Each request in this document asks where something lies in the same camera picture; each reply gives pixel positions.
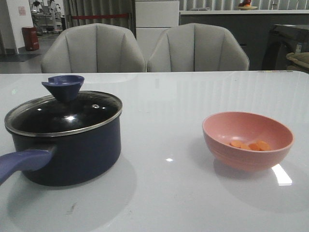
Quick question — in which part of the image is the glass lid with blue knob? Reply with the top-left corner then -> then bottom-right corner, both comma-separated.
4,74 -> 123,137

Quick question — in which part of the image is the orange ham slice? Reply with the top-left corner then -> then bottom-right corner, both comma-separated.
229,140 -> 244,148
248,143 -> 260,151
256,140 -> 271,151

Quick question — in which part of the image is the pink bowl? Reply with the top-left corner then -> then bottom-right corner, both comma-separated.
202,112 -> 294,172

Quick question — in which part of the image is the grey armchair right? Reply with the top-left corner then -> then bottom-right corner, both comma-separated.
147,23 -> 250,73

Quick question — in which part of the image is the grey armchair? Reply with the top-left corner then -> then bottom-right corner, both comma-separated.
41,23 -> 146,73
147,23 -> 250,73

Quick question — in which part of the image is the grey armchair left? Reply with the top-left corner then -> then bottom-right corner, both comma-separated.
41,23 -> 146,73

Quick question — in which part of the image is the dark blue saucepan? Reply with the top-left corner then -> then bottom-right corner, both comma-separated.
0,116 -> 121,187

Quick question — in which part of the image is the white refrigerator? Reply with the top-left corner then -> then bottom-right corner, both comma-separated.
135,0 -> 180,60

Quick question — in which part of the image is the red barrier belt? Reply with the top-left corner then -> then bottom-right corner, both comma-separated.
71,13 -> 129,20

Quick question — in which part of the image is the grey kitchen counter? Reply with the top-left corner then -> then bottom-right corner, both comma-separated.
179,9 -> 309,71

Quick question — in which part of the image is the grey curtain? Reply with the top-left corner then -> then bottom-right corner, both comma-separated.
63,0 -> 136,35

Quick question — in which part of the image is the fruit plate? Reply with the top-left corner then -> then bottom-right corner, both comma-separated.
237,0 -> 258,10

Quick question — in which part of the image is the red bin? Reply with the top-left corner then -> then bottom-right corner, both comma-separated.
22,26 -> 40,51

